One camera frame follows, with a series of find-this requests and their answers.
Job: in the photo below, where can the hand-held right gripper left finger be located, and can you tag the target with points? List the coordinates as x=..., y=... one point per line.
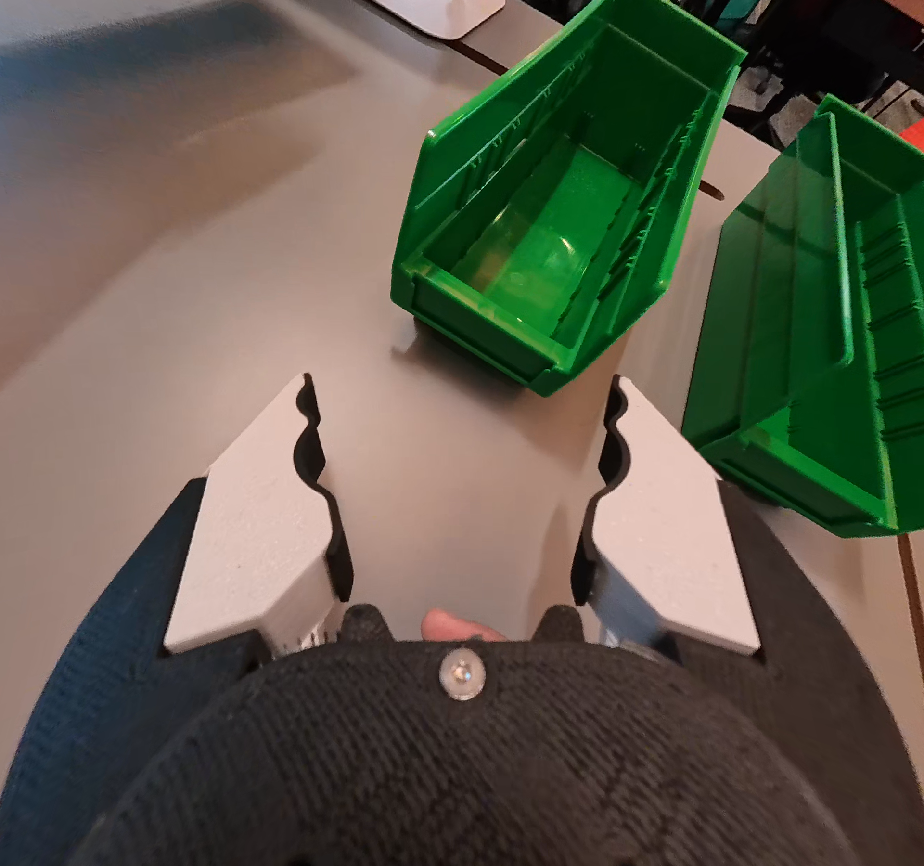
x=246, y=549

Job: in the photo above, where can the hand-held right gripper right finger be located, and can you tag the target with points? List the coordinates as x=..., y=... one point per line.
x=672, y=549

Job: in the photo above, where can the green plastic bin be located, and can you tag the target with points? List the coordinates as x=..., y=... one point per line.
x=809, y=332
x=534, y=231

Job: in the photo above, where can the person's right hand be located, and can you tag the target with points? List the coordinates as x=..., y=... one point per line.
x=462, y=626

